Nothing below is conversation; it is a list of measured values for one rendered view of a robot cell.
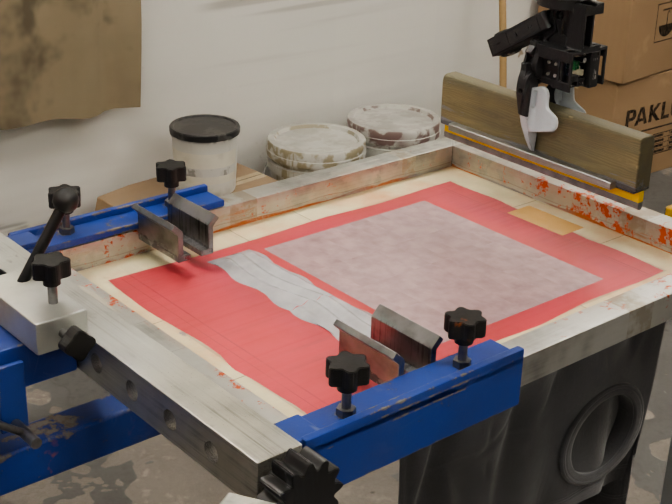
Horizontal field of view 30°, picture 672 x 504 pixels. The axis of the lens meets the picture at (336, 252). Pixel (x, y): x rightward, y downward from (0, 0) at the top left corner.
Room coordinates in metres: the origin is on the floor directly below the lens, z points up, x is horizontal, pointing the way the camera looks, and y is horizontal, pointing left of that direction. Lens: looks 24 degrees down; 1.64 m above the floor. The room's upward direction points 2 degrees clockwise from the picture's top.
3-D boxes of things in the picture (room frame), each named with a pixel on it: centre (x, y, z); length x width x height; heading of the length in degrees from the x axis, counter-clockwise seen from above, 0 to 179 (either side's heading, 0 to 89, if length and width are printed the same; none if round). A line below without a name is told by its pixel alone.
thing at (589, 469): (1.37, -0.24, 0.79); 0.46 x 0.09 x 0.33; 131
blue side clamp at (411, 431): (1.10, -0.08, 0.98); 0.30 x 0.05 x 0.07; 131
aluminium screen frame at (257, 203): (1.47, -0.08, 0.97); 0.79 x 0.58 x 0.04; 131
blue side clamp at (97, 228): (1.52, 0.29, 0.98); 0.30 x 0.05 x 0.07; 131
